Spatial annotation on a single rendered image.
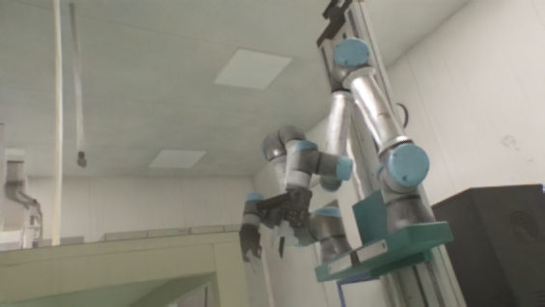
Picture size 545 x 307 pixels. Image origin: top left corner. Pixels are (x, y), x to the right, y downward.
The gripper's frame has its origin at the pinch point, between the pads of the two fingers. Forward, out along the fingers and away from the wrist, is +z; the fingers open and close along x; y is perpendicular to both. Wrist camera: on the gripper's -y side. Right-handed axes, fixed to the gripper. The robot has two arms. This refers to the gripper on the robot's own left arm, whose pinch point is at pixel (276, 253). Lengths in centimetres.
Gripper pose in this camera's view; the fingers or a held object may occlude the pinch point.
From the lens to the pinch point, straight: 140.1
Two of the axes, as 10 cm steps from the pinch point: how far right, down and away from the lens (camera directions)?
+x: 1.6, 4.0, 9.0
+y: 9.6, 1.5, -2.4
